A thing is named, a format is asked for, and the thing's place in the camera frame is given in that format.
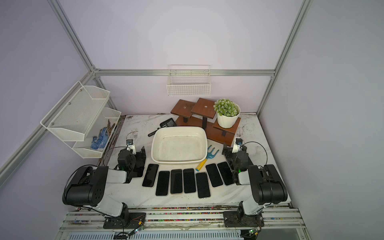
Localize white wire wall basket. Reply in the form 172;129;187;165
166;65;212;97

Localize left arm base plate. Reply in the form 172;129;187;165
103;213;147;229

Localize black plastic scoop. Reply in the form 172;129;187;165
148;118;177;137

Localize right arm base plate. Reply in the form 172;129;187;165
223;211;265;228

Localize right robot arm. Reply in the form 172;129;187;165
218;139;289;218

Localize brown wooden tiered stand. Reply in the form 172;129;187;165
171;98;241;146

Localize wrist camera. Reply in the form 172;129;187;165
126;139;136;155
232;138;243;153

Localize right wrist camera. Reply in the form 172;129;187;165
232;138;243;153

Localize white case phone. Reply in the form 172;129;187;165
218;162;235;186
155;171;171;196

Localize white pot green plant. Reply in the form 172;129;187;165
214;99;241;129

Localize white mesh two-tier shelf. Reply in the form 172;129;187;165
41;82;121;159

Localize clear case phone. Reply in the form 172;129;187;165
170;169;183;194

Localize cream case phone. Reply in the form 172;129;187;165
142;164;159;188

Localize blue cloth in shelf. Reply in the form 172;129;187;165
91;127;109;150

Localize blue yellow garden rake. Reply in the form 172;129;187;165
195;145;219;172

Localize light blue case phone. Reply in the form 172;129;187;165
196;172;211;199

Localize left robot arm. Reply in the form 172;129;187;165
62;147;147;219

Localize pink case phone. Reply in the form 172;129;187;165
183;169;197;194

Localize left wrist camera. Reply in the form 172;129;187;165
126;139;136;155

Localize white plastic storage box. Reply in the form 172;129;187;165
151;126;208;164

